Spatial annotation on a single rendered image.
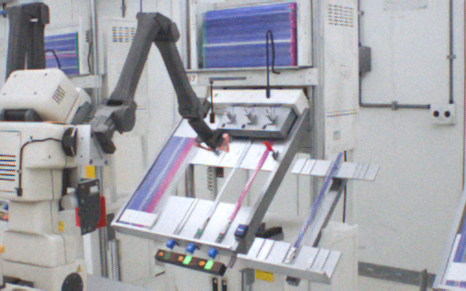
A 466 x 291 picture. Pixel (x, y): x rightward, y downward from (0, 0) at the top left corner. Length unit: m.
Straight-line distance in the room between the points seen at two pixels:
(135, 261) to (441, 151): 2.01
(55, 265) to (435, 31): 2.79
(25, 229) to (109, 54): 1.97
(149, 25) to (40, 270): 0.82
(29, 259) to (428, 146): 2.71
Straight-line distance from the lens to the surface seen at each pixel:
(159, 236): 2.57
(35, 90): 1.86
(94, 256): 3.20
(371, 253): 4.28
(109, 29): 3.73
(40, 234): 1.89
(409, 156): 4.04
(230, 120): 2.71
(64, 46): 3.72
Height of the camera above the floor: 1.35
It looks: 6 degrees down
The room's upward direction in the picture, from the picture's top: 1 degrees counter-clockwise
